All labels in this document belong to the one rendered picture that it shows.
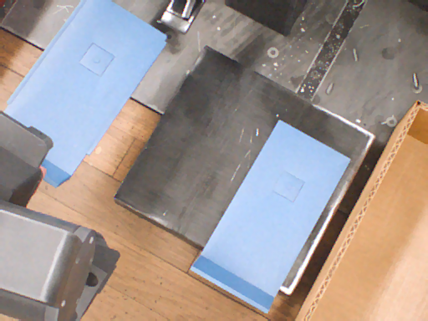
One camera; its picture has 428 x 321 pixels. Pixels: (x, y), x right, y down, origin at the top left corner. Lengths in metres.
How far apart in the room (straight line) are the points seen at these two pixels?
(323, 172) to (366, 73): 0.11
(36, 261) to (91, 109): 0.26
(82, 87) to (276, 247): 0.21
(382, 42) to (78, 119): 0.30
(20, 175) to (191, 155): 0.25
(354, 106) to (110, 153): 0.22
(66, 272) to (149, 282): 0.31
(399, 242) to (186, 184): 0.19
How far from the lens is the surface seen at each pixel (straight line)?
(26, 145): 0.54
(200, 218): 0.72
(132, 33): 0.69
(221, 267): 0.71
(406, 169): 0.77
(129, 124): 0.76
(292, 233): 0.72
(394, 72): 0.80
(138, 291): 0.73
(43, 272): 0.42
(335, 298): 0.73
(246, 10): 0.79
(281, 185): 0.72
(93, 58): 0.68
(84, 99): 0.67
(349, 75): 0.79
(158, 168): 0.73
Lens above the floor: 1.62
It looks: 75 degrees down
